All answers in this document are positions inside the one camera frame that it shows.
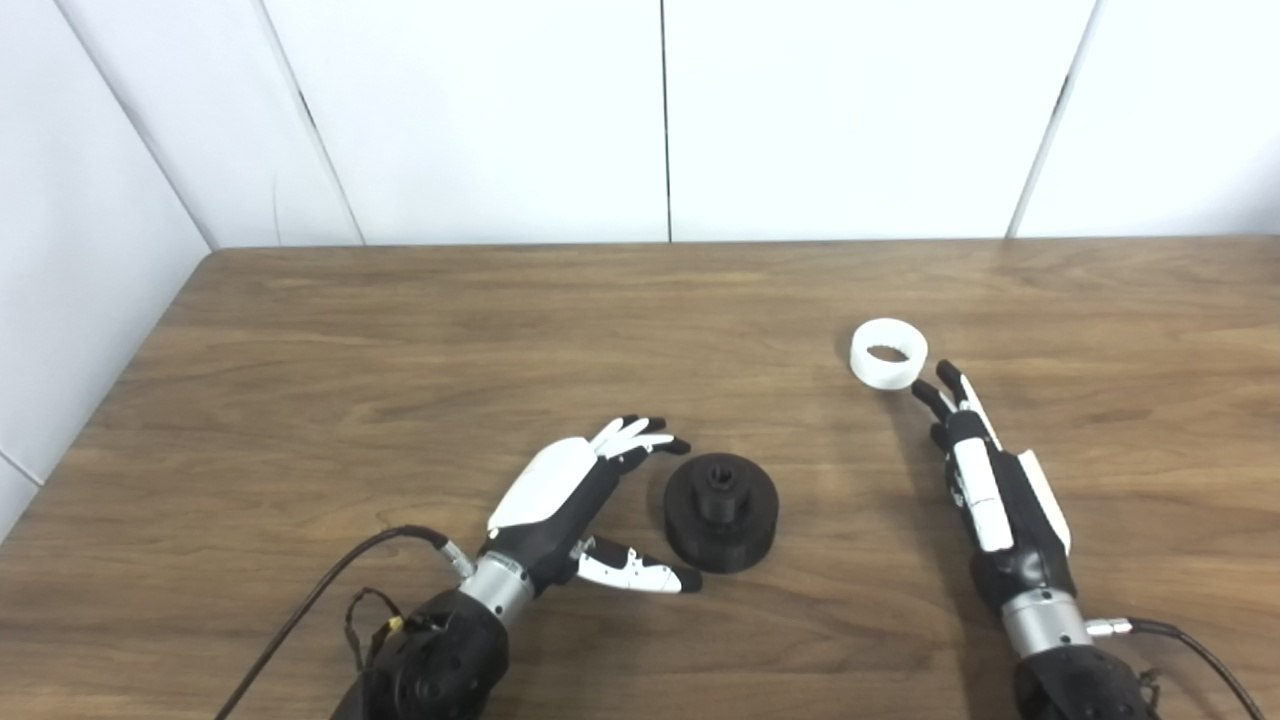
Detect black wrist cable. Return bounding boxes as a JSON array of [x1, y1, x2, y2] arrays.
[[213, 525, 476, 720], [1085, 617, 1266, 720]]

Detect black and white right hand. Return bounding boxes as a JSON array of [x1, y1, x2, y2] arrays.
[[910, 360, 1076, 616]]

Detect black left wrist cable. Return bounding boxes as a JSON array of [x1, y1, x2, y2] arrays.
[[213, 525, 476, 720]]

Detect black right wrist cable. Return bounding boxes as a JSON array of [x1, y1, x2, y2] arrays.
[[1085, 617, 1266, 720]]

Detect black and white left hand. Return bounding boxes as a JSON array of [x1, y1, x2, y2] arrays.
[[480, 415, 703, 601]]

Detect white toothed ring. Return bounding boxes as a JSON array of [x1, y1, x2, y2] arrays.
[[849, 317, 929, 391]]

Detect round black part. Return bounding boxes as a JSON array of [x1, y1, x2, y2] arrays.
[[663, 452, 781, 575]]

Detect thin left wrist wires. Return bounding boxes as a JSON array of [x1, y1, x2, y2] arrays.
[[343, 588, 406, 671]]

